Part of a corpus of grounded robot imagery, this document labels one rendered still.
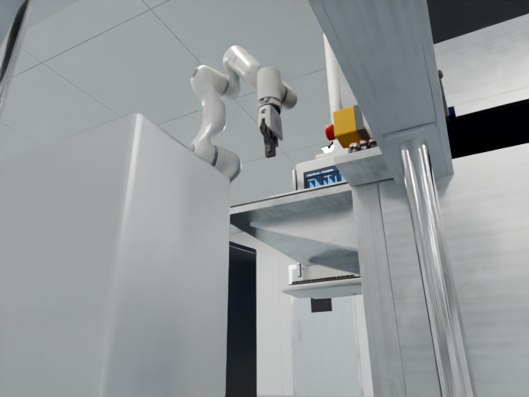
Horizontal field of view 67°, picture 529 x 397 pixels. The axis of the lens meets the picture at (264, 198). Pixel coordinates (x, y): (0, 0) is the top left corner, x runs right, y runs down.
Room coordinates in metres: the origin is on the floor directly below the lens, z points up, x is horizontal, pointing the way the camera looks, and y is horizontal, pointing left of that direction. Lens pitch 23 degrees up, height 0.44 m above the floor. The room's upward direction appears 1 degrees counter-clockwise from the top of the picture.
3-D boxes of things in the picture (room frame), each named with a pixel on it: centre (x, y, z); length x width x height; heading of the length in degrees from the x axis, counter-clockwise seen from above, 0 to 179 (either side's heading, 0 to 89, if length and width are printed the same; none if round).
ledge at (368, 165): (0.81, -0.25, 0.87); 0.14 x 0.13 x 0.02; 63
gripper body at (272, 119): (1.14, -0.02, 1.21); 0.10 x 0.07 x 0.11; 153
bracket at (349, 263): (1.53, -0.34, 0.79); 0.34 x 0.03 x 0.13; 63
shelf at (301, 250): (1.30, -0.24, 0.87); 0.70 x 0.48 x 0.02; 153
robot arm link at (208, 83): (1.40, 0.23, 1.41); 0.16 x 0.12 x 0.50; 129
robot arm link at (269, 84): (1.14, -0.02, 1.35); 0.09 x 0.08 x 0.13; 129
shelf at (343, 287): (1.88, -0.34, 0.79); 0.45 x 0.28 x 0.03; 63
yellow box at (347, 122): (0.84, -0.22, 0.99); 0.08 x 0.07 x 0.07; 63
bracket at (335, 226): (1.08, -0.11, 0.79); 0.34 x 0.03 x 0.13; 63
